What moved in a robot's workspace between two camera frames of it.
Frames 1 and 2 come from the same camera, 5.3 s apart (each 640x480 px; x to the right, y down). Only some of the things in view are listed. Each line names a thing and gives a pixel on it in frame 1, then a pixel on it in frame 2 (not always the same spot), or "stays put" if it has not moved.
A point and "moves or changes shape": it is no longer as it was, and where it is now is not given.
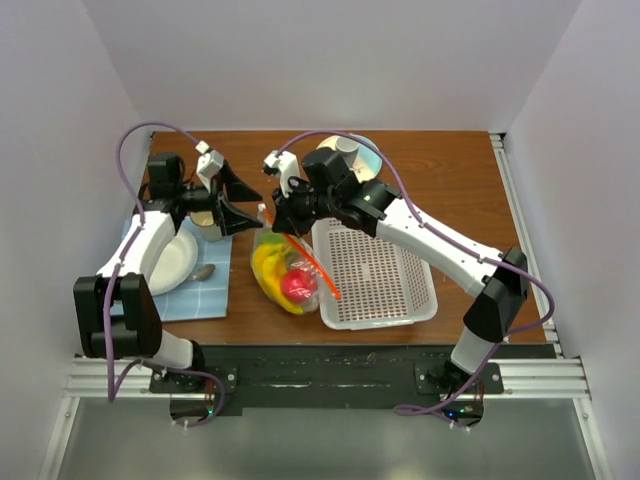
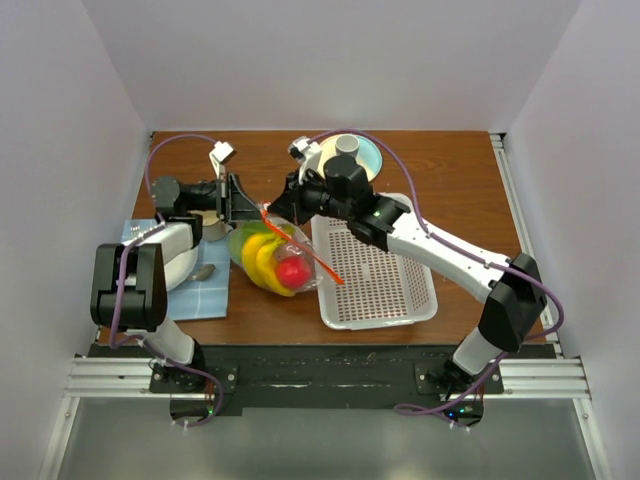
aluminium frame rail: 529,379 stays put
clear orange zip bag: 288,270 moves or changes shape
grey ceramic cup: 348,148 stays put
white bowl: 175,263 stays put
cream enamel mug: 204,220 stays put
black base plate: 230,378 stays put
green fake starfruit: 270,237 → 238,236
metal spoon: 205,272 stays put
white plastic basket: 379,282 stays put
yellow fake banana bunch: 269,263 moves or changes shape
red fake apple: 298,285 → 293,272
